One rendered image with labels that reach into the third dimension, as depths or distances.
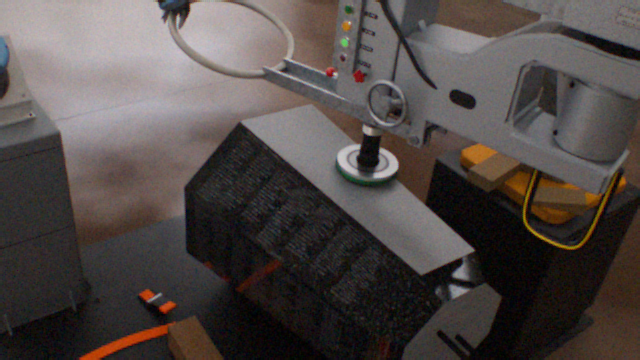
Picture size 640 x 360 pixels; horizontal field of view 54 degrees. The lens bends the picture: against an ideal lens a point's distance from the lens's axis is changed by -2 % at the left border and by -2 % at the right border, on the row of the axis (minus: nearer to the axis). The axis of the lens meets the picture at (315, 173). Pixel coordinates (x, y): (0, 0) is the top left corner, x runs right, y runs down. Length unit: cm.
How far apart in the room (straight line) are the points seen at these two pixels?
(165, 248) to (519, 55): 197
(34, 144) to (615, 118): 183
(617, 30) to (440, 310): 89
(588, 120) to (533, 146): 17
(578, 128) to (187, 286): 184
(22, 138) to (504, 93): 159
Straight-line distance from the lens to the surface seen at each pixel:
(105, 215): 336
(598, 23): 160
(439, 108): 186
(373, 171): 217
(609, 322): 325
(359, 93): 199
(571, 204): 237
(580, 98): 170
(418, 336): 191
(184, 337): 255
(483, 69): 176
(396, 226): 202
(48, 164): 245
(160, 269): 300
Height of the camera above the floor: 206
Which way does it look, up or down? 34 degrees down
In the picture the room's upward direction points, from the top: 6 degrees clockwise
